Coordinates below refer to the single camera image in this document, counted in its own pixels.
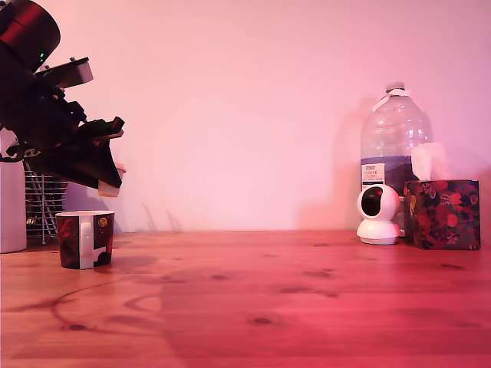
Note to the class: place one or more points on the pale coffee capsule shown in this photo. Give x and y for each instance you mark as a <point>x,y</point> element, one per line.
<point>109,191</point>

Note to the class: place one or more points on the dark patterned coffee mug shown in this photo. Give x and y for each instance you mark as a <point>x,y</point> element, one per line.
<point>69,241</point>

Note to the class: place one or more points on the tall white bottle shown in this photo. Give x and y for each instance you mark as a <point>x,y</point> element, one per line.
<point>11,207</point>

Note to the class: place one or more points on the large clear water bottle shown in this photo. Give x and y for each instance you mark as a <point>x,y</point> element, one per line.
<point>387,134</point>

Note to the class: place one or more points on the white tissue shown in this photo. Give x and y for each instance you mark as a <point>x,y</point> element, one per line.
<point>426,161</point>

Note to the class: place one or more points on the floral tissue box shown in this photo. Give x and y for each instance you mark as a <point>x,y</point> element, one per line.
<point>445,214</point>

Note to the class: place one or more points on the small white round camera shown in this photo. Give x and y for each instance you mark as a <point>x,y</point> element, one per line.
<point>377,226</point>

